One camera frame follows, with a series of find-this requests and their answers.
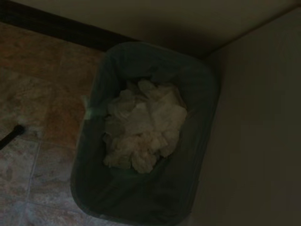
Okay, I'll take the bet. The grey vanity cabinet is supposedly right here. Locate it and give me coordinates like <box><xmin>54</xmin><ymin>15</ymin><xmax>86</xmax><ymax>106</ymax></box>
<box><xmin>191</xmin><ymin>7</ymin><xmax>301</xmax><ymax>226</ymax></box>

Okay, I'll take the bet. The dark baseboard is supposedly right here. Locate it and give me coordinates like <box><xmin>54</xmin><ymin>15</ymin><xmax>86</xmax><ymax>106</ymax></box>
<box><xmin>0</xmin><ymin>0</ymin><xmax>144</xmax><ymax>54</ymax></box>

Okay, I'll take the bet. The trash bin with dark liner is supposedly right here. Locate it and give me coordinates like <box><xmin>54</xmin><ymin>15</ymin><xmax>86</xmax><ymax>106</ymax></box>
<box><xmin>70</xmin><ymin>41</ymin><xmax>223</xmax><ymax>226</ymax></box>

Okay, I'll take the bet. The crumpled white paper pile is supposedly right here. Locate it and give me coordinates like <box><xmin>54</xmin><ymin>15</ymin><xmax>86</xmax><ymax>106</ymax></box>
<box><xmin>102</xmin><ymin>78</ymin><xmax>189</xmax><ymax>175</ymax></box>

